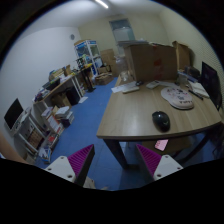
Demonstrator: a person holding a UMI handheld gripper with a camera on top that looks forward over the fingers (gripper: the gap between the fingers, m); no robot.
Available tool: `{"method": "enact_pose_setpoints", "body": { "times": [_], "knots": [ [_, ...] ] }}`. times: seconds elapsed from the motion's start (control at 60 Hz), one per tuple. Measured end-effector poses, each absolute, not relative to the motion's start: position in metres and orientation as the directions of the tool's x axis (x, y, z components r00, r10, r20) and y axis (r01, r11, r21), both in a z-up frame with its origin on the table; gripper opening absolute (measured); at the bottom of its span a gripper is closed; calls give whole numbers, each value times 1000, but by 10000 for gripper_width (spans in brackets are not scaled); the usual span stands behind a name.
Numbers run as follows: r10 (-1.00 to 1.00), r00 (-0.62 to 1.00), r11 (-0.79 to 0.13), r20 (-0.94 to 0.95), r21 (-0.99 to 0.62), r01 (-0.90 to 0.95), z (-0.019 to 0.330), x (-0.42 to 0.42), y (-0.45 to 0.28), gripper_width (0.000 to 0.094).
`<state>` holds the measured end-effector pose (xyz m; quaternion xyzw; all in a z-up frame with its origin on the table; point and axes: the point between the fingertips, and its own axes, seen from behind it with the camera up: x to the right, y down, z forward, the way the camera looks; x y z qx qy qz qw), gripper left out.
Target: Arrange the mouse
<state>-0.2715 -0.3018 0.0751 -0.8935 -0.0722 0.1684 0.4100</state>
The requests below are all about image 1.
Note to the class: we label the pink patterned mouse pad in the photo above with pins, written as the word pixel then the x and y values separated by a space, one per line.
pixel 177 98

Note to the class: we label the wooden side desk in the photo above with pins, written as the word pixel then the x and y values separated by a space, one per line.
pixel 72 79

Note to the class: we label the wooden table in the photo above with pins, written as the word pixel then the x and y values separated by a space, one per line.
pixel 128 117

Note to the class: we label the round wall clock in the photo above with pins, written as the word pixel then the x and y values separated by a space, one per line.
pixel 72 36

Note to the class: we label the tall cardboard box right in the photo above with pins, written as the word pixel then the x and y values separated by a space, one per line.
pixel 183 54

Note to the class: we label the cardboard box on floor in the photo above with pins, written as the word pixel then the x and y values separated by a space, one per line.
pixel 103 79

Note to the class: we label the black computer mouse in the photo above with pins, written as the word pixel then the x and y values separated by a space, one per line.
pixel 161 121

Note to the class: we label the white notebook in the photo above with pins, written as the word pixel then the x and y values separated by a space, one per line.
pixel 199 89

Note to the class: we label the stack of books on floor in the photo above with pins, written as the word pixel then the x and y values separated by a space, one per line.
pixel 65 116

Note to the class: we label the white remote control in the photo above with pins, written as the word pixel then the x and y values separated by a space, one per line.
pixel 153 84

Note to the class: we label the pink sticky note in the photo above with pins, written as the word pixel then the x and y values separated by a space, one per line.
pixel 161 145

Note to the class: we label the ceiling light tube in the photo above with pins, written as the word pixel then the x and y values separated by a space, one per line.
pixel 102 3

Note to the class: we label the black monitor on table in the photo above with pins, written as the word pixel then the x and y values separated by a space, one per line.
pixel 211 83

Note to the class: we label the white monitor on shelf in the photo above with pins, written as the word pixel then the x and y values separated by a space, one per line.
pixel 13 113

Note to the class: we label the glass display cabinet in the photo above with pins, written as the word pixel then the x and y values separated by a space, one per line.
pixel 89 51

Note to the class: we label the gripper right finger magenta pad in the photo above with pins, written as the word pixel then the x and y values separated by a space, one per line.
pixel 155 165

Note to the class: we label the white metal shelf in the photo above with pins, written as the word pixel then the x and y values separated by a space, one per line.
pixel 32 136

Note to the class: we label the large cardboard box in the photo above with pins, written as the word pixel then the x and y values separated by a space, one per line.
pixel 148 62

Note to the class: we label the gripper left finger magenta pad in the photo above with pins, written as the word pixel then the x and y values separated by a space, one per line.
pixel 75 167

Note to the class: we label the black pen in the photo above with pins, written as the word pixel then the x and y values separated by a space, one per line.
pixel 195 94

